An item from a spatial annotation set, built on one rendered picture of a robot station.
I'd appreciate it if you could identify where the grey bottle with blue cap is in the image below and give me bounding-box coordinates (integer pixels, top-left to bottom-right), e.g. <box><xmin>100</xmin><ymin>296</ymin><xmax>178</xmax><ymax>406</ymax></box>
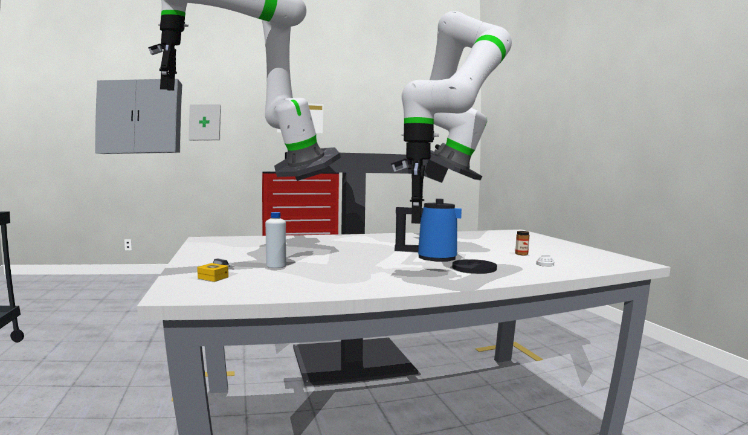
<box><xmin>265</xmin><ymin>212</ymin><xmax>286</xmax><ymax>268</ymax></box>

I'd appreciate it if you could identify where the black round disc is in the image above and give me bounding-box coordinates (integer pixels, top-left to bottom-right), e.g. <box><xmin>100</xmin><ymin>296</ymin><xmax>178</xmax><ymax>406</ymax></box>
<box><xmin>452</xmin><ymin>259</ymin><xmax>497</xmax><ymax>274</ymax></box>

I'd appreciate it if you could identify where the white kitchen timer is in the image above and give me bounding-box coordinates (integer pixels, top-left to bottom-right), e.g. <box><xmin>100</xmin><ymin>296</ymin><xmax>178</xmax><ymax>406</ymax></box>
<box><xmin>537</xmin><ymin>254</ymin><xmax>555</xmax><ymax>266</ymax></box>

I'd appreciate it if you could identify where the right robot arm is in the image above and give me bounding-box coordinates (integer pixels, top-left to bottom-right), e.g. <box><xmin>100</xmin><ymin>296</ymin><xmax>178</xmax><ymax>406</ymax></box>
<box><xmin>158</xmin><ymin>0</ymin><xmax>324</xmax><ymax>166</ymax></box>

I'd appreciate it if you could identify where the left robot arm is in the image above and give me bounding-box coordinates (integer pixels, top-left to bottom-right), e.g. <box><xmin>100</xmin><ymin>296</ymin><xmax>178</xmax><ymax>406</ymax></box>
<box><xmin>401</xmin><ymin>11</ymin><xmax>512</xmax><ymax>170</ymax></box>

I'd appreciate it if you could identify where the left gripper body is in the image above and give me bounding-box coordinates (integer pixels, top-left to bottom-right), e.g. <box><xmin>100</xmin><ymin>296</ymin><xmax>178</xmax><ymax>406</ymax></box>
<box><xmin>406</xmin><ymin>142</ymin><xmax>431</xmax><ymax>170</ymax></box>

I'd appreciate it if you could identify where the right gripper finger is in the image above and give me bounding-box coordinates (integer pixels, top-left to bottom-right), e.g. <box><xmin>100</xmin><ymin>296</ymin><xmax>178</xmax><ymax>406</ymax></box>
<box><xmin>167</xmin><ymin>49</ymin><xmax>177</xmax><ymax>91</ymax></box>
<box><xmin>160</xmin><ymin>45</ymin><xmax>175</xmax><ymax>89</ymax></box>

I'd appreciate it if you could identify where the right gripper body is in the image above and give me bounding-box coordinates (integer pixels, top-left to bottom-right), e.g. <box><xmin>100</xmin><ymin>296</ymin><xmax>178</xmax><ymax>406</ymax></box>
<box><xmin>161</xmin><ymin>30</ymin><xmax>181</xmax><ymax>55</ymax></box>

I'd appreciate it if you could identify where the brown spice jar with black lid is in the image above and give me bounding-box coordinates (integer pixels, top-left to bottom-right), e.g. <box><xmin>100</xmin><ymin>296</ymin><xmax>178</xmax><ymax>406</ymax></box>
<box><xmin>515</xmin><ymin>231</ymin><xmax>530</xmax><ymax>256</ymax></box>

